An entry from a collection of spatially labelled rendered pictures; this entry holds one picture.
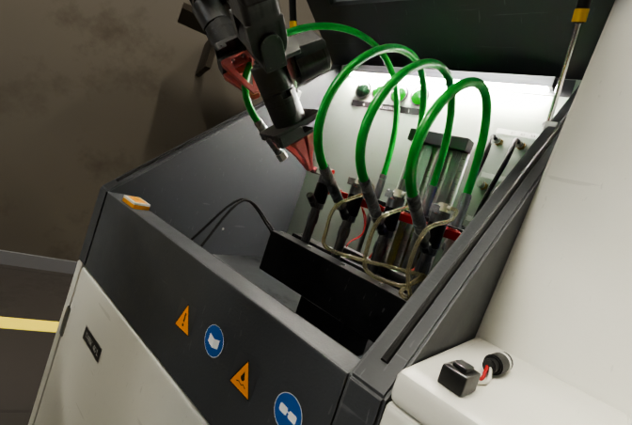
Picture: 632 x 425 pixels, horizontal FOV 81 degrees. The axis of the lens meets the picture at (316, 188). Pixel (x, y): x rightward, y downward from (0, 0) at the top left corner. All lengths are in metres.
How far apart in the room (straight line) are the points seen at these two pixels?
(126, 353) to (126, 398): 0.06
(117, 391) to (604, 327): 0.67
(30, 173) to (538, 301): 2.69
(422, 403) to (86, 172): 2.59
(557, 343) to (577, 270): 0.09
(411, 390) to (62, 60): 2.65
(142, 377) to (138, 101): 2.24
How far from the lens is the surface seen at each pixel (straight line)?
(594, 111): 0.64
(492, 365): 0.43
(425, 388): 0.35
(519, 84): 0.91
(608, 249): 0.56
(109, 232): 0.80
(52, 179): 2.81
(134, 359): 0.68
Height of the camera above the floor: 1.11
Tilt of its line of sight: 2 degrees down
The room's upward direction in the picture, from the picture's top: 18 degrees clockwise
